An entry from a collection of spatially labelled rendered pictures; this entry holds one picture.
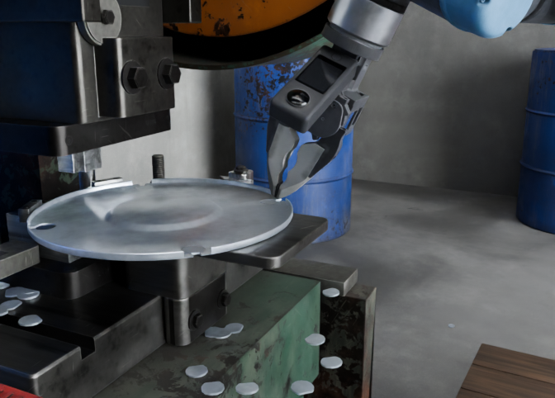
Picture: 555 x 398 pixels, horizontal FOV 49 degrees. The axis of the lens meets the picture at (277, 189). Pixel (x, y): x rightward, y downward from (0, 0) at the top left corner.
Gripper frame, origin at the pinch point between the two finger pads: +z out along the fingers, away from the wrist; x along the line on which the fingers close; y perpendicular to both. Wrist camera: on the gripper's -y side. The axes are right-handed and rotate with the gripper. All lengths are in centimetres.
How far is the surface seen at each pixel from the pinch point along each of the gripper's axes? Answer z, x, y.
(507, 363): 29, -43, 50
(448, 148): 59, -1, 321
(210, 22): -8.5, 28.3, 23.5
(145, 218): 4.5, 8.0, -14.1
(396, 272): 81, -15, 172
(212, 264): 8.1, 0.7, -9.0
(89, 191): 11.0, 20.6, -6.3
